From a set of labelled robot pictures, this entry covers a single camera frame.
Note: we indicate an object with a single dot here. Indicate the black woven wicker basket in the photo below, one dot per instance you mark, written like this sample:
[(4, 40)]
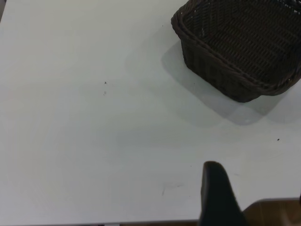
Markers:
[(237, 47)]

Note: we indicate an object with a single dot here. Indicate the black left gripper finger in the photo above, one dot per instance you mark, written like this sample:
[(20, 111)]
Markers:
[(218, 200)]

